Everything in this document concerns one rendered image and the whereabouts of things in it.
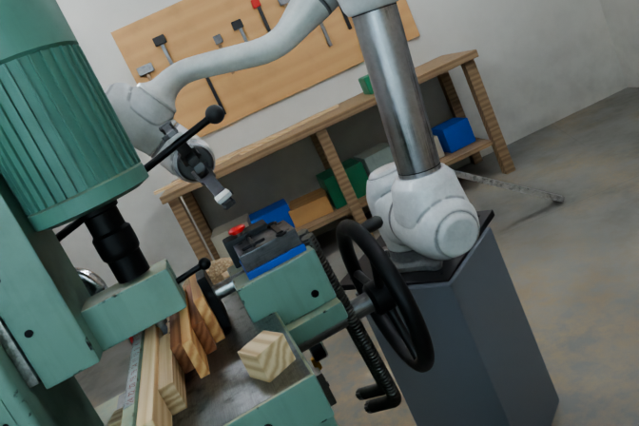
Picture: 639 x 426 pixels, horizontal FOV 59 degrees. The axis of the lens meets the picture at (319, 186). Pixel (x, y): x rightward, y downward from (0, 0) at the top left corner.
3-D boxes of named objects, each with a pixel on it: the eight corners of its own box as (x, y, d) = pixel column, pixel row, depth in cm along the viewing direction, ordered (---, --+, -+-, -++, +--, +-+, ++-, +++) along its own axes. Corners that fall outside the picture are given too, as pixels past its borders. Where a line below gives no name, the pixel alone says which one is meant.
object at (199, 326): (217, 349, 83) (202, 320, 82) (206, 355, 82) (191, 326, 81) (206, 304, 104) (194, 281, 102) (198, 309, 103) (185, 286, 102)
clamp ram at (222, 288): (265, 306, 89) (240, 258, 87) (222, 330, 87) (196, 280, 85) (256, 291, 97) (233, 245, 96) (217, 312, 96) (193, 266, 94)
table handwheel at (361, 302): (419, 364, 108) (464, 362, 81) (329, 418, 104) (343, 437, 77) (344, 234, 115) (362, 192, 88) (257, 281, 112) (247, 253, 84)
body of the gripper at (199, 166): (193, 188, 121) (195, 193, 112) (167, 158, 119) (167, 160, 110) (221, 166, 122) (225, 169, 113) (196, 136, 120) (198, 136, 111)
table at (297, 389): (405, 375, 67) (385, 333, 66) (169, 518, 62) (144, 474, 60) (294, 260, 126) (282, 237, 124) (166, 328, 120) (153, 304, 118)
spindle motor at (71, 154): (149, 184, 77) (32, -35, 71) (24, 245, 74) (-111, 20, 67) (152, 174, 94) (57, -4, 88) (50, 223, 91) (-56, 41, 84)
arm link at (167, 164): (198, 194, 127) (148, 159, 124) (194, 187, 142) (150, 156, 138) (226, 156, 128) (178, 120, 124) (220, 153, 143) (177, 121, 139)
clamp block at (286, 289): (338, 298, 89) (315, 248, 87) (261, 340, 86) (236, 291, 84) (314, 274, 103) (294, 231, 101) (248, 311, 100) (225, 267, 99)
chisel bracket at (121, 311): (192, 315, 86) (166, 267, 84) (105, 362, 83) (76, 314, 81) (190, 300, 93) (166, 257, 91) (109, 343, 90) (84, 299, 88)
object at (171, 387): (187, 407, 70) (172, 381, 69) (172, 416, 70) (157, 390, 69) (177, 281, 127) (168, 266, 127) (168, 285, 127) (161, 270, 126)
